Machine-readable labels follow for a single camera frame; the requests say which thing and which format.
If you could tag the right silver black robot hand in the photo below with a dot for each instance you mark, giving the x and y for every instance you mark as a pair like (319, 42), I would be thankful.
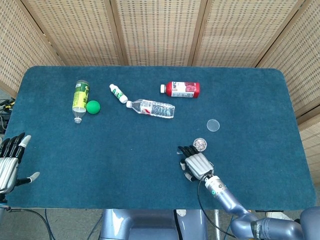
(198, 165)

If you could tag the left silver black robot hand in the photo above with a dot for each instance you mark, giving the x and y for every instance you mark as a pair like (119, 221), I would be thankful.
(7, 168)

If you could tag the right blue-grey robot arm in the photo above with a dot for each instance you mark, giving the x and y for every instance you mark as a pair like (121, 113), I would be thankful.
(230, 200)

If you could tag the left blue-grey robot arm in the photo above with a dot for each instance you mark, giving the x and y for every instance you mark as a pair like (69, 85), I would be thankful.
(2, 200)

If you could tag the clear jar of paperclips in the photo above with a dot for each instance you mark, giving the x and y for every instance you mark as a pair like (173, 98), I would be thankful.
(201, 143)

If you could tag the clear round plastic lid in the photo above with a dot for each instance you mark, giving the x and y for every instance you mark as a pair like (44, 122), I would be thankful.
(213, 125)

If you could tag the clear water bottle red label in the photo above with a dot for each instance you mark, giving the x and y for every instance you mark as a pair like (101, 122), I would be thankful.
(155, 109)

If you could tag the red juice bottle white cap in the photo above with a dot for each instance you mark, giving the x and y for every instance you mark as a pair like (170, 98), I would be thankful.
(183, 89)

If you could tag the blue-grey robot torso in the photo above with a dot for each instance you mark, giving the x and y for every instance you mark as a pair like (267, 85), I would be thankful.
(150, 225)

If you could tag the green label plastic bottle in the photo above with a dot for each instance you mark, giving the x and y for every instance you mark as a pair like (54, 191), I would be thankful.
(80, 97)

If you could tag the green foam ball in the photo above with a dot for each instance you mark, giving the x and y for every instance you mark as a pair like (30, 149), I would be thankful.
(93, 107)

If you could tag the small white bottle green label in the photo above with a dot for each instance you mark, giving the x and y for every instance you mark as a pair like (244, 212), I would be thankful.
(117, 93)

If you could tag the woven wooden folding screen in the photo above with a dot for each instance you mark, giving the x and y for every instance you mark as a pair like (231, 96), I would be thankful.
(160, 30)

